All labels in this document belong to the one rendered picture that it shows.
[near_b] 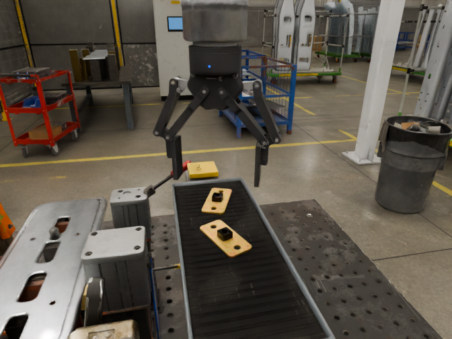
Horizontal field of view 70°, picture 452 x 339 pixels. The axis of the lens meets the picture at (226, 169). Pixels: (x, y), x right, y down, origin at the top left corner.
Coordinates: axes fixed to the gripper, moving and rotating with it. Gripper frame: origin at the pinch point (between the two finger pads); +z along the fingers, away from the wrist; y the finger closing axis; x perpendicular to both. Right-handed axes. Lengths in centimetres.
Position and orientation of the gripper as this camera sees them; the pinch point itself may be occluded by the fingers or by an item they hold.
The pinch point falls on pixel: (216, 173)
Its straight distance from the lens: 54.3
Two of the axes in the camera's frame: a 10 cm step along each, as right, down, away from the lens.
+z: 0.0, 9.1, 4.1
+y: -9.8, -0.8, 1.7
